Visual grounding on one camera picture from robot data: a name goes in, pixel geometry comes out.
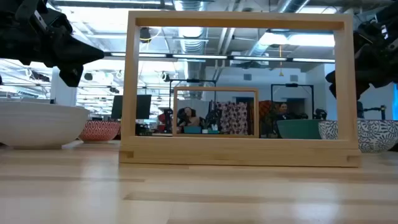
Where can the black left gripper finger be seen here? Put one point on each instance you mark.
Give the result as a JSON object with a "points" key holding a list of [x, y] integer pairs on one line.
{"points": [[77, 53], [72, 76]]}

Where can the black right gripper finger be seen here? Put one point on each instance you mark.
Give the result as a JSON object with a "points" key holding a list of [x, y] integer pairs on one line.
{"points": [[330, 77], [332, 91]]}

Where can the teal bowl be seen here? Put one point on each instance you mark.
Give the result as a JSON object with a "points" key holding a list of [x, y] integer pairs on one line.
{"points": [[298, 129]]}

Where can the red patterned bowl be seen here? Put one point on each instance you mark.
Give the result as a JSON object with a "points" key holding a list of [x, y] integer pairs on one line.
{"points": [[99, 130]]}

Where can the white bowl blue floral pattern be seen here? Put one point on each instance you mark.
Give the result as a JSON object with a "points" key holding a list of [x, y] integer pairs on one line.
{"points": [[376, 135]]}

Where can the small black robot arm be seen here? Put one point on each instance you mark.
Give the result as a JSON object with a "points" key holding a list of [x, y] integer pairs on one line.
{"points": [[320, 113]]}

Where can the light wooden slatted shelf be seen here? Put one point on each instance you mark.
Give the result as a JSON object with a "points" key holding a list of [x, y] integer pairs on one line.
{"points": [[239, 152]]}

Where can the white round column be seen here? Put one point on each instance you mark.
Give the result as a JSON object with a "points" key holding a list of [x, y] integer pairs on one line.
{"points": [[63, 95]]}

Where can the bright ceiling light panel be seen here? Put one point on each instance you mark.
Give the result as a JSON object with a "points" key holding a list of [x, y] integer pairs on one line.
{"points": [[304, 40]]}

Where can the bright blue panel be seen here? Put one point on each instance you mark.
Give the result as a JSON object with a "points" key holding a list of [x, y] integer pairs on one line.
{"points": [[395, 102]]}

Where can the person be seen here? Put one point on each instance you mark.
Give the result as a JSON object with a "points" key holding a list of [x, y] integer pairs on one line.
{"points": [[283, 109], [188, 113]]}

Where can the bowl white outside orange inside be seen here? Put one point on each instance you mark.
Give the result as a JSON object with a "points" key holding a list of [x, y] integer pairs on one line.
{"points": [[37, 124]]}

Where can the orange patterned cloth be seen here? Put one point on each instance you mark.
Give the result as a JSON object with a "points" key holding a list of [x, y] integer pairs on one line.
{"points": [[265, 109]]}

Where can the black computer monitor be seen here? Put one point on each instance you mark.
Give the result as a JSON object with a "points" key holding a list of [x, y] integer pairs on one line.
{"points": [[145, 107]]}

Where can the white cloth red print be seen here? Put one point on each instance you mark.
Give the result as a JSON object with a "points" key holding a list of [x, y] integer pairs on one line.
{"points": [[236, 118]]}

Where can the long ceiling light strip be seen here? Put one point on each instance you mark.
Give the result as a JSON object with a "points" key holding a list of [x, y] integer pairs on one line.
{"points": [[199, 57]]}

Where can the teal box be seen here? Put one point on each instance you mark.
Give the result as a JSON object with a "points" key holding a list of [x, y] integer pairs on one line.
{"points": [[192, 130]]}

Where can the silver ventilation duct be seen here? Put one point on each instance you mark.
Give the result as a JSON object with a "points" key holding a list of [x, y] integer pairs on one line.
{"points": [[191, 43]]}

